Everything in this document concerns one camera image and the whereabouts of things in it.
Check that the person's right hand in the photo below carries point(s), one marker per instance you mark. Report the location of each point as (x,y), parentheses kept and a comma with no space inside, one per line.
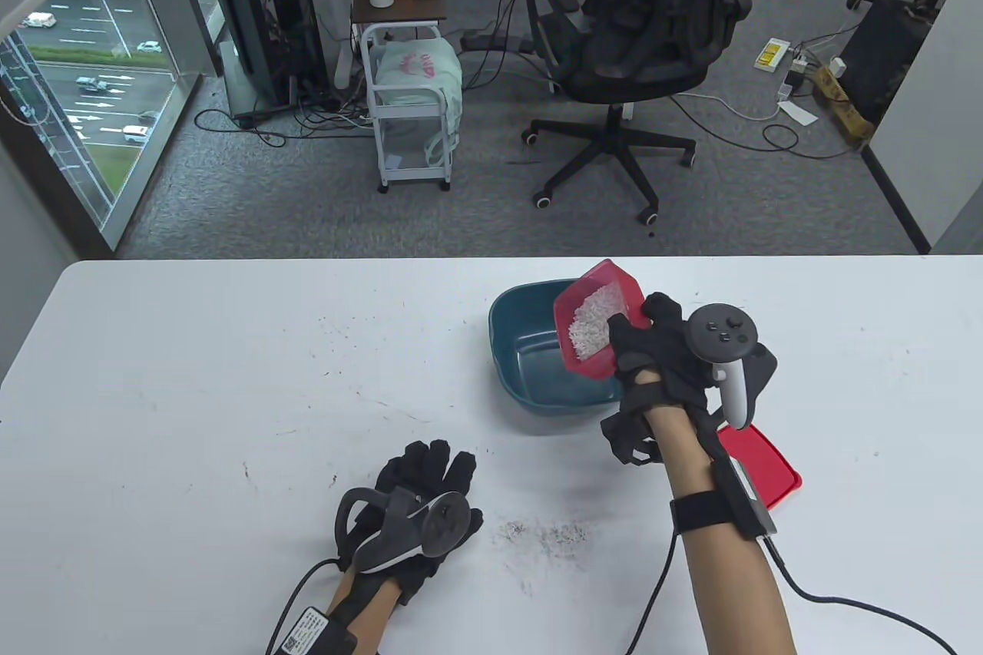
(668,355)

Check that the person's left hand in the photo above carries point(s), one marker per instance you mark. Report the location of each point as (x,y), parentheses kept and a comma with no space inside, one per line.
(426,467)

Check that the white rice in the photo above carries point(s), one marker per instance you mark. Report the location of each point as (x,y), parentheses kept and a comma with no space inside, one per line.
(591,325)

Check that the red plastic container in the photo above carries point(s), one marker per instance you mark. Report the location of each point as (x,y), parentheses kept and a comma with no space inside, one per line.
(614,272)

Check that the teal plastic basin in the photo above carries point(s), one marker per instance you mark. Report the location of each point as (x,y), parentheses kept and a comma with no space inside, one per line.
(537,378)

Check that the red container lid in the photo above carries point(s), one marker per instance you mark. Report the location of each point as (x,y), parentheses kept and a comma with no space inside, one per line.
(768,467)

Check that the person's right forearm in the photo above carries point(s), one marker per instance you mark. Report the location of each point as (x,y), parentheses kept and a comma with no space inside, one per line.
(722,570)

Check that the person's left forearm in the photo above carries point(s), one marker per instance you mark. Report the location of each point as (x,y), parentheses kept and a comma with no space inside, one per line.
(365,609)

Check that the grey right hand controller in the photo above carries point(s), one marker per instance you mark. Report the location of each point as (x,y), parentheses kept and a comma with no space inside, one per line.
(722,332)

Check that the grey hand controller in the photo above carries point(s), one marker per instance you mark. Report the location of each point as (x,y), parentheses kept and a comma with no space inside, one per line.
(722,332)
(407,528)

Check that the grey left hand controller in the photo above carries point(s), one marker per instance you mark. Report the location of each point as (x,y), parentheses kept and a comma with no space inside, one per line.
(407,528)

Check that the black right wrist sensor box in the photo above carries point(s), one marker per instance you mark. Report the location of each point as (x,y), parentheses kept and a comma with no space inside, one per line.
(749,509)

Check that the black wrist sensor box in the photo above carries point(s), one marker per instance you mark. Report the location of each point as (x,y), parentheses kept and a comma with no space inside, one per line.
(749,509)
(311,632)

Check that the black left wrist sensor box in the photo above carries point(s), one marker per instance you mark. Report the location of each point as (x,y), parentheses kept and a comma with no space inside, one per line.
(311,632)

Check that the white paper sheet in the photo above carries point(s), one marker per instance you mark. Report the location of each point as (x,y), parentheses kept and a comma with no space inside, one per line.
(799,114)

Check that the black office chair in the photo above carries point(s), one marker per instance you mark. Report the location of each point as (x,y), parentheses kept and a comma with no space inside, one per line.
(637,64)

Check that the white power strip with plugs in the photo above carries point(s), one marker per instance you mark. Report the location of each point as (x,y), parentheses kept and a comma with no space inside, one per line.
(791,83)

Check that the brown cardboard box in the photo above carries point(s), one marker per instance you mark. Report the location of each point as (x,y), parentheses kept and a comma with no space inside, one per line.
(845,110)

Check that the white yellow power strip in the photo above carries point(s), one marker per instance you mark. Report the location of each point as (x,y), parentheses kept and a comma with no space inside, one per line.
(770,54)

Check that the white rolling cart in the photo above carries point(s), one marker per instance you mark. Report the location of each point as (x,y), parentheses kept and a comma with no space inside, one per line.
(411,111)

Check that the black case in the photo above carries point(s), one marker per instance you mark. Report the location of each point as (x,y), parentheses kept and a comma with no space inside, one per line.
(883,48)

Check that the white plastic bag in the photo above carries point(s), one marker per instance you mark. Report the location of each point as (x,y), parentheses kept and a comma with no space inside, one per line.
(418,71)

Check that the black computer tower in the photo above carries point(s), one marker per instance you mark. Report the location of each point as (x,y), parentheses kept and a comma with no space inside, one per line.
(269,18)

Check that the window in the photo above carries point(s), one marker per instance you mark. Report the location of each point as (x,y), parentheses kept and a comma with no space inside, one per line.
(92,71)

